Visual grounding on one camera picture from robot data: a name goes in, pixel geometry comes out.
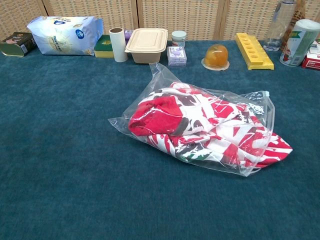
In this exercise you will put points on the brown patterned bottle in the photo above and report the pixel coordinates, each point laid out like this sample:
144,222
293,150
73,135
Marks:
298,12

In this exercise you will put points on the small white lidded jar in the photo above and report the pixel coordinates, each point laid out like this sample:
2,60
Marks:
178,37

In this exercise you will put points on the orange jelly cup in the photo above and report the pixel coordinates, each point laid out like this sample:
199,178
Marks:
216,56

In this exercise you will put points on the dark green meat tin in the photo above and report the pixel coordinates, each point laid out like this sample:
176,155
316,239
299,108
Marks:
15,43

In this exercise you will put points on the yellow holed tray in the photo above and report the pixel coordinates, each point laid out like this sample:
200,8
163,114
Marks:
255,52

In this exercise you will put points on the white blue tissue pack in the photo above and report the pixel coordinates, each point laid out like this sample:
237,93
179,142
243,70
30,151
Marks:
62,35

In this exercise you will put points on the white capped bottle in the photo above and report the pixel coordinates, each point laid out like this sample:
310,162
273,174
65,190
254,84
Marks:
298,42

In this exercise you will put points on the pink white small box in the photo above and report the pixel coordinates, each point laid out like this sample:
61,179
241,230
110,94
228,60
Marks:
317,43

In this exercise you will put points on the beige lidded lunch box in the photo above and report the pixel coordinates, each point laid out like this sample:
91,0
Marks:
147,42

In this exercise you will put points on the clear purple plastic case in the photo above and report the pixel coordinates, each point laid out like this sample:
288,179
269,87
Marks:
177,56

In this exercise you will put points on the teal table cloth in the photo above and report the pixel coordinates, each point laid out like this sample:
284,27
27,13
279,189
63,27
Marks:
75,150

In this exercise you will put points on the red white carton box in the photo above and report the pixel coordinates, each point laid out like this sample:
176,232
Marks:
312,61

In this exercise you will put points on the woven folding screen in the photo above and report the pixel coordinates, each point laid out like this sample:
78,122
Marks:
187,17

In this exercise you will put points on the yellow green sponge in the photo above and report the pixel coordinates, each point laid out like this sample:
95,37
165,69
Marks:
103,47

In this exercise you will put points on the clear plastic water bottle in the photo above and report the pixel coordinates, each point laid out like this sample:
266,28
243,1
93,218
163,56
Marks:
277,27

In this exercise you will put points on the red white patterned clothes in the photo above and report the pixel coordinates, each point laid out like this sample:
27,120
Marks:
225,130

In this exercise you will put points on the white paper roll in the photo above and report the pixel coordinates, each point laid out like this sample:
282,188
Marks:
119,46

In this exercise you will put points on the red white cloth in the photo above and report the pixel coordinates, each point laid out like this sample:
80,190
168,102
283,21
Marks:
160,82

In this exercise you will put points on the small purple box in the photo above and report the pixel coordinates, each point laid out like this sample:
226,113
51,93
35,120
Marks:
128,34

